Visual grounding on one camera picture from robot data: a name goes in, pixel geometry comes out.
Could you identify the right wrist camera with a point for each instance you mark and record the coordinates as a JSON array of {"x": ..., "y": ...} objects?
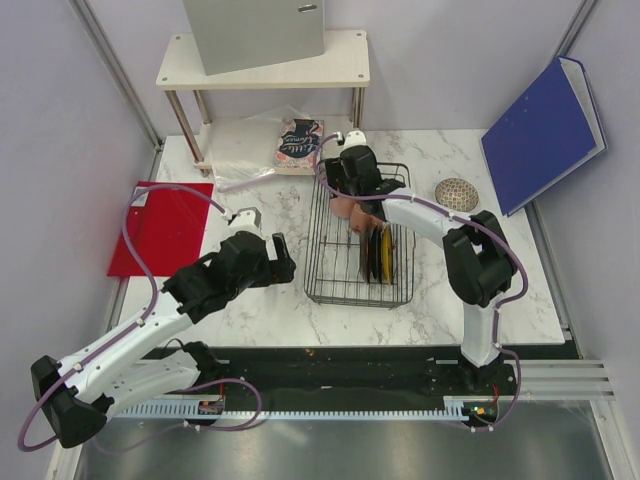
[{"x": 351, "y": 139}]

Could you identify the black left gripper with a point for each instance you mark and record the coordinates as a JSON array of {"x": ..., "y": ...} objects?
[{"x": 276, "y": 271}]

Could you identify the dark brown plate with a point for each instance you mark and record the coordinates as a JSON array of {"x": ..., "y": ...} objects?
[{"x": 364, "y": 256}]

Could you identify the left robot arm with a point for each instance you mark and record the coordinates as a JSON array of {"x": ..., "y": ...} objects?
[{"x": 80, "y": 393}]

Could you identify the pink plastic tumbler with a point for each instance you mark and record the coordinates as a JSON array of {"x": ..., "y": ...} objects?
[{"x": 342, "y": 207}]

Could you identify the grey ring binder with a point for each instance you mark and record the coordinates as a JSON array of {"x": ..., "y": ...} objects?
[{"x": 233, "y": 35}]

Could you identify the black wire dish rack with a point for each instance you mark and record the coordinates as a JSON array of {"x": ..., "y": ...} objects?
[{"x": 332, "y": 267}]

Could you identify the clear plastic sleeve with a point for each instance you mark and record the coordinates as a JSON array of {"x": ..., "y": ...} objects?
[{"x": 240, "y": 152}]

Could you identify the red folder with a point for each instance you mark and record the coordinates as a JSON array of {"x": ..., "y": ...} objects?
[{"x": 167, "y": 228}]

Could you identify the brown patterned bowl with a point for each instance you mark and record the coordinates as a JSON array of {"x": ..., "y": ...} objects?
[{"x": 457, "y": 194}]

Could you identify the blue ring binder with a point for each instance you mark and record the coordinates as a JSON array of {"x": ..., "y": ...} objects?
[{"x": 548, "y": 132}]

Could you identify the white cable duct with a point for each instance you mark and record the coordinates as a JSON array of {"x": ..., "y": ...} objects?
[{"x": 198, "y": 409}]

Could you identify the yellow patterned plate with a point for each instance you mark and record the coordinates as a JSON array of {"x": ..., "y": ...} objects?
[{"x": 387, "y": 255}]

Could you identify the floral cover book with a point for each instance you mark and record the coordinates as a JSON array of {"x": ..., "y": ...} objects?
[{"x": 297, "y": 142}]

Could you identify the white shelf stand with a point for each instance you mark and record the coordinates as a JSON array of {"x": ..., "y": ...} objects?
[{"x": 344, "y": 64}]

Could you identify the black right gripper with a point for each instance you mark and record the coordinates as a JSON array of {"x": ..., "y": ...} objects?
[{"x": 333, "y": 171}]

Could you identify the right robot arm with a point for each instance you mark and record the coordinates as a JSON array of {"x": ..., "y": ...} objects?
[{"x": 479, "y": 262}]

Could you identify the pink ceramic mug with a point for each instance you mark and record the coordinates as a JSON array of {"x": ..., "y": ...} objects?
[{"x": 360, "y": 221}]

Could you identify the black plate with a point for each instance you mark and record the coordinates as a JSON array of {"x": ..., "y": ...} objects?
[{"x": 375, "y": 254}]

